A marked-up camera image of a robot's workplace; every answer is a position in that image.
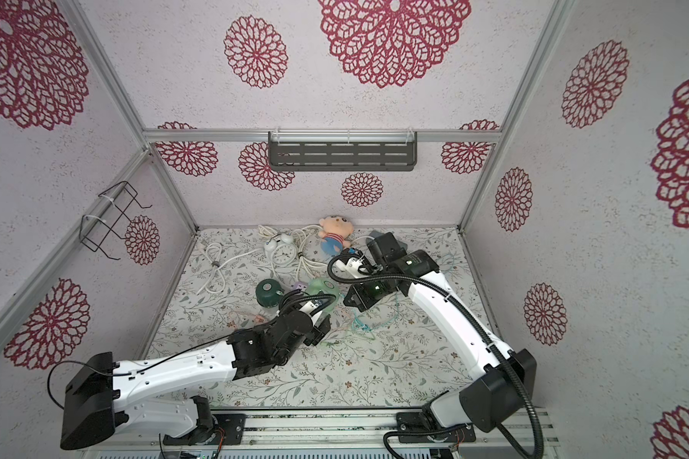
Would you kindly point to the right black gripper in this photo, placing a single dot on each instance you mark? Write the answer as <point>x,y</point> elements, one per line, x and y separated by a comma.
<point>362,295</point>

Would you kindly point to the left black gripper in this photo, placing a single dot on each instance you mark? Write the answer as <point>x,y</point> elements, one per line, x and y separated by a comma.
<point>320,335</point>

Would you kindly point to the light green cordless grinder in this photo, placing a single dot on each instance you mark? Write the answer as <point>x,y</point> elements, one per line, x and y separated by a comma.
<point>323,286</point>

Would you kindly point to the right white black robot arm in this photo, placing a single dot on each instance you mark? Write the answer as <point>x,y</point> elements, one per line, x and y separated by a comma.
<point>499,394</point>

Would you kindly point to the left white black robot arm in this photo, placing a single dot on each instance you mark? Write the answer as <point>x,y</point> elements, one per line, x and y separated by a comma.
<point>108,397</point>

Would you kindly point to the plush boy doll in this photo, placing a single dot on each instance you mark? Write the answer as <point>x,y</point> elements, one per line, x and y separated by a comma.
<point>334,234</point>

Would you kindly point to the white alarm clock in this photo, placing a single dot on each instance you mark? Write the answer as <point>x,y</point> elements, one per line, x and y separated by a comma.
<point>281,250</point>

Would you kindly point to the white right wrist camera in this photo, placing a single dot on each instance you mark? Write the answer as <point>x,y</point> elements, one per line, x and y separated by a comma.
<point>354,266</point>

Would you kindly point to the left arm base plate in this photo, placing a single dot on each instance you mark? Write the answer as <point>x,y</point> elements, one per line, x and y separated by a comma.
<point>229,427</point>

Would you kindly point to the grey wall shelf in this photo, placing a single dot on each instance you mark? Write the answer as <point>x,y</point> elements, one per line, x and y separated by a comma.
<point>342,153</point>

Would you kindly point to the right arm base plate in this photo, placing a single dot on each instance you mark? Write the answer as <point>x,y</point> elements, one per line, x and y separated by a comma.
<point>415,427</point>

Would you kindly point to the black wire wall rack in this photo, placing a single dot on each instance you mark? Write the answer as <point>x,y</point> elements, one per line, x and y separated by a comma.
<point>96,229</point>

